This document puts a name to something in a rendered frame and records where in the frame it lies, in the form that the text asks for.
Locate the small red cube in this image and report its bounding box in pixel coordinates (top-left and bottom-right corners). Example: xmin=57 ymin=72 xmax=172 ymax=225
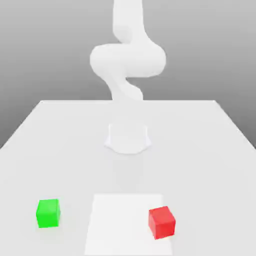
xmin=148 ymin=205 xmax=177 ymax=241

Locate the small green cube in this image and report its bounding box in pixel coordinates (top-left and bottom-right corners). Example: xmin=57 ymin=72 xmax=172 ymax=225
xmin=35 ymin=198 xmax=61 ymax=229

